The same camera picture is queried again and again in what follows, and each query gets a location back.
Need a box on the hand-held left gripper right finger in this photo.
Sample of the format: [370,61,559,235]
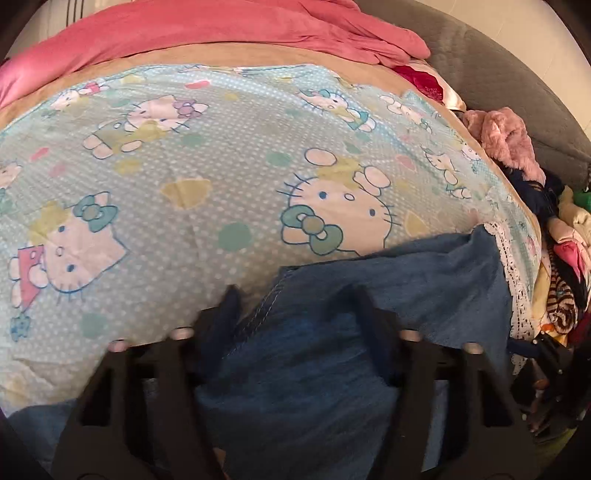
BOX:
[352,285,550,480]

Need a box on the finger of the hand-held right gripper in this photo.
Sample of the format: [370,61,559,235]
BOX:
[510,332,575,416]

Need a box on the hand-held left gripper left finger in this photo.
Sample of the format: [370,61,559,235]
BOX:
[51,286,242,480]

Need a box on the blue denim garment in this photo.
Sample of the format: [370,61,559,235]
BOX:
[9,222,532,480]

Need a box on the pile of assorted clothes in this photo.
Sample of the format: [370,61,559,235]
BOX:
[503,166,591,352]

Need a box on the cartoon cat printed bedsheet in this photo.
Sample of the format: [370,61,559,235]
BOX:
[0,62,543,416]

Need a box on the pink fluffy garment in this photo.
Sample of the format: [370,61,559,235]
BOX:
[462,107,548,185]

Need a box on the red pillow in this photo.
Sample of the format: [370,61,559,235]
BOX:
[392,65,465,112]

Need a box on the pink blanket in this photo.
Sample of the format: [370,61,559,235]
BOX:
[0,0,432,109]

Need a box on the grey padded headboard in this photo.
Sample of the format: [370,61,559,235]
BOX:
[355,0,591,190]

